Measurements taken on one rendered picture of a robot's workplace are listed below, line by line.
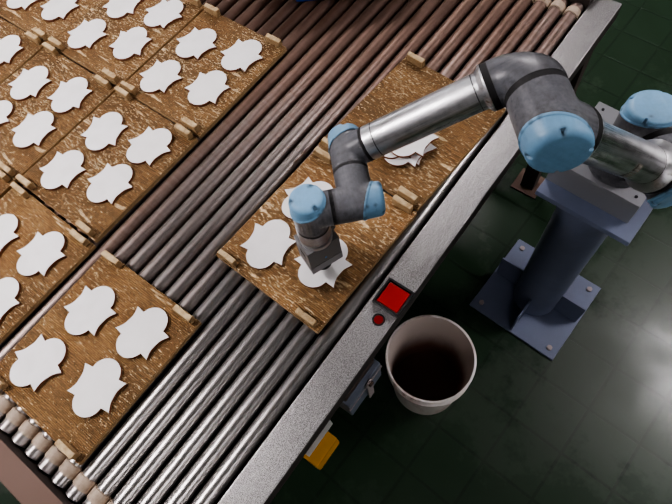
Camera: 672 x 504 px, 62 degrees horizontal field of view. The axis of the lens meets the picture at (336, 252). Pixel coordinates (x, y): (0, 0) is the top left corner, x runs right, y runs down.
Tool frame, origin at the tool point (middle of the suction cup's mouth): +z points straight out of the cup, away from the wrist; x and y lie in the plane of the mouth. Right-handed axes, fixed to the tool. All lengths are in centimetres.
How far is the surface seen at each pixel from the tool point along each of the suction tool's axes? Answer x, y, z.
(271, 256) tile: -10.1, 9.8, 1.3
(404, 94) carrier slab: -34, -48, 2
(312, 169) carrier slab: -27.4, -12.7, 2.2
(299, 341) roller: 12.5, 15.1, 3.8
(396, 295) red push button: 16.1, -10.8, 2.9
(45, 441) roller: 0, 77, 4
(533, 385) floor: 46, -54, 96
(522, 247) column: -1, -88, 94
